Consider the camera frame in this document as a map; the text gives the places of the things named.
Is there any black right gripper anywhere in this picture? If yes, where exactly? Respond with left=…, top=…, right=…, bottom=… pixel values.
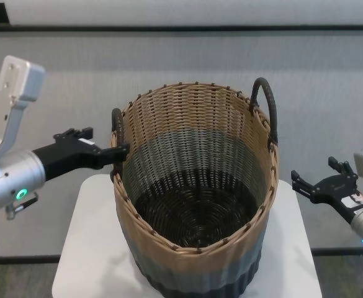
left=290, top=156, right=363, bottom=224

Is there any white pedestal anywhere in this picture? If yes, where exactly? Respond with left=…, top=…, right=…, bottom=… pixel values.
left=51, top=174, right=323, bottom=298

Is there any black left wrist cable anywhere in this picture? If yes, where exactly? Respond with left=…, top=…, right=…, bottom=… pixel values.
left=5, top=191, right=40, bottom=222

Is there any white wall board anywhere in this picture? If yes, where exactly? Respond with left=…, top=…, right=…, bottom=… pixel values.
left=4, top=0, right=363, bottom=27

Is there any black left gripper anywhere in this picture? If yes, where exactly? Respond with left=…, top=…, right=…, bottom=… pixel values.
left=31, top=126, right=131, bottom=183

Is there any woven tricolour laundry basket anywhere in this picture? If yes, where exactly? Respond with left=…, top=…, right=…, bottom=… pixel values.
left=109, top=76, right=280, bottom=298

